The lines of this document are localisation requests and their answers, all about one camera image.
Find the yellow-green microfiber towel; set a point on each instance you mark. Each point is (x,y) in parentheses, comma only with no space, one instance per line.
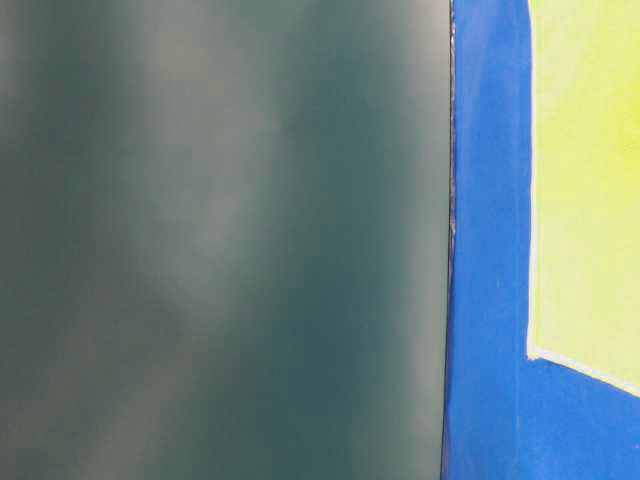
(584,255)

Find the blurry dark grey-green panel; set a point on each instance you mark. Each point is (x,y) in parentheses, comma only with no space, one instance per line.
(223,239)

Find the blue table cloth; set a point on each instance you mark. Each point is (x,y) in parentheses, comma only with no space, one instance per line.
(508,417)

